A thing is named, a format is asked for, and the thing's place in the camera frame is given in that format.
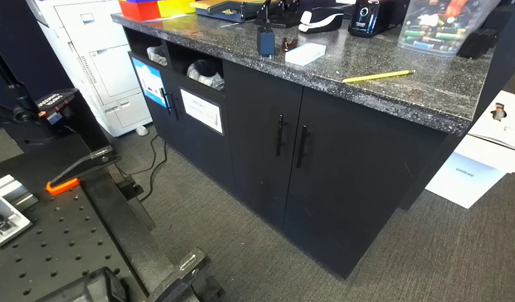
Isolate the white appliance box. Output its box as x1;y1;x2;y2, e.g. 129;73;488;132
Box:
25;0;154;138

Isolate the dark blue holder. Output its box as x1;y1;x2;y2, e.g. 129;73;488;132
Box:
254;23;278;60

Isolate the clear plastic bag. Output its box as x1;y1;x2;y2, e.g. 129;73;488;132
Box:
397;0;501;56
184;56;226;92

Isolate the white and blue box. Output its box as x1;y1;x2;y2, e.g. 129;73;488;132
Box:
283;41;328;68

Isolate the black floor cable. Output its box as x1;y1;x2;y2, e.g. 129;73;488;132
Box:
129;128;170;204

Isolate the silver metal bracket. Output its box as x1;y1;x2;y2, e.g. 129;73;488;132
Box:
0;172;40;248

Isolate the dark blue flat stack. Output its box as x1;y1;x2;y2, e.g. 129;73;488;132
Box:
191;0;263;24

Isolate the white item in cubby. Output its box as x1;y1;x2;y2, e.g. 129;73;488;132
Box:
144;43;170;68

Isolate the black camera tripod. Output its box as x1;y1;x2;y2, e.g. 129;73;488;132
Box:
0;36;110;154

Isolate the blue and white poster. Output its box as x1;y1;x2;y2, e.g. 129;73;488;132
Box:
130;55;170;110

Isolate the black drawer handle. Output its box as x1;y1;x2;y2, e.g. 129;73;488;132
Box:
164;86;181;122

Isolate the white paper label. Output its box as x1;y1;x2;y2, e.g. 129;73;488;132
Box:
179;86;224;135

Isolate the black device with white print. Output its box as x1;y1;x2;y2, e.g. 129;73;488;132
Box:
347;0;394;39

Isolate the dark cabinet with granite countertop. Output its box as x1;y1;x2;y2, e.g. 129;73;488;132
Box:
110;11;496;279

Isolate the yellow plastic bin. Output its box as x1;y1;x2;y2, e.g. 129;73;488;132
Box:
155;0;197;19

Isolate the red plastic bin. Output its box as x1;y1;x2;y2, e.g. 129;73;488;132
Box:
117;0;162;23

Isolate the dark cabinet door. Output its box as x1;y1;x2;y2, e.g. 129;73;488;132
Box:
221;58;305;231
281;86;439;279

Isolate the yellow pencil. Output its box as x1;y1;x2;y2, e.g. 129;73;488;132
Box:
340;68;417;85

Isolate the black cabinet door handle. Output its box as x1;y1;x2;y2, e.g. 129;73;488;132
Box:
273;112;290;159
293;122;311;169

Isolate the white paper with penguin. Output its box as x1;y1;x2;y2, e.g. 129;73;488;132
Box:
466;88;515;154

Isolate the white paper sheet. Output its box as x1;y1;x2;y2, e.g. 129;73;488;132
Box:
452;132;515;175
424;149;508;211

